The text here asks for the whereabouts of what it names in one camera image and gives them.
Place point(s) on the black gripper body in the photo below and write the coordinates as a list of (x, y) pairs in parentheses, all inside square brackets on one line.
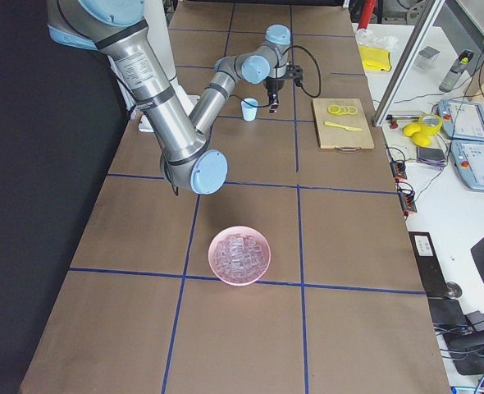
[(273, 86)]

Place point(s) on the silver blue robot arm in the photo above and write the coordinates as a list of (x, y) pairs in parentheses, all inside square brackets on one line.
[(119, 29)]

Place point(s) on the light blue cup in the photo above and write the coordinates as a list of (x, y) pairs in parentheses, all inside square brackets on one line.
[(249, 108)]

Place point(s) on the clear ice cubes pile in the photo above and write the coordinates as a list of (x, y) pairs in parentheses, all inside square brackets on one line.
[(239, 259)]

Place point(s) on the wooden cutting board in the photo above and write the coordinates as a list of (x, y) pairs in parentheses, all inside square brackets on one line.
[(335, 138)]

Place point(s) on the yellow plastic knife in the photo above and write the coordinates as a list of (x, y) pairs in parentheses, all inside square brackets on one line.
[(343, 127)]

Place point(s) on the yellow cloth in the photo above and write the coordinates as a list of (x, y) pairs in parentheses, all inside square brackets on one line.
[(375, 59)]

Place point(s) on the yellow lemon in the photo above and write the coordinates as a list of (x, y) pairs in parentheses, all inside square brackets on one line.
[(421, 140), (411, 129)]

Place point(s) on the black power strip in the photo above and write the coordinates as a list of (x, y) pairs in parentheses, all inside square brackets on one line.
[(398, 169), (407, 203)]

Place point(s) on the pink bowl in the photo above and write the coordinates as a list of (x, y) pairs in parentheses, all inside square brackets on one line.
[(239, 230)]

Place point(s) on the yellow tape roll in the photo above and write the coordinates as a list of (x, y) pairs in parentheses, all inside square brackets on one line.
[(430, 124)]

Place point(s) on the clear plastic box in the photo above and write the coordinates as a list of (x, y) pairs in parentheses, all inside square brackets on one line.
[(426, 58)]

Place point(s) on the dark notebook stack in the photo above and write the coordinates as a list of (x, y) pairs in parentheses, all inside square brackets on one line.
[(431, 157)]

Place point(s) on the upper teach pendant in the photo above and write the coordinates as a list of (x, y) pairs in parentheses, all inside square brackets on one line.
[(462, 120)]

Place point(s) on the teach pendant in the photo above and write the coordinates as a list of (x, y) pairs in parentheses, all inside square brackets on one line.
[(468, 158), (462, 120)]

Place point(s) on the grey handheld device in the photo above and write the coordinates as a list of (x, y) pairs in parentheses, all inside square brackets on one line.
[(456, 70)]

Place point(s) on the lower teach pendant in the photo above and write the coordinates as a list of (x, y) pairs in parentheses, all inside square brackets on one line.
[(468, 158)]

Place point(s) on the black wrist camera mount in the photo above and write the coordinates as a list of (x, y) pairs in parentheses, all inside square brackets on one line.
[(295, 73)]

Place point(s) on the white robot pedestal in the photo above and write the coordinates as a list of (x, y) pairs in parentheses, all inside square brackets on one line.
[(160, 41)]

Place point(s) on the aluminium frame post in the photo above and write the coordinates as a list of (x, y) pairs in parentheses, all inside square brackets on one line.
[(427, 19)]

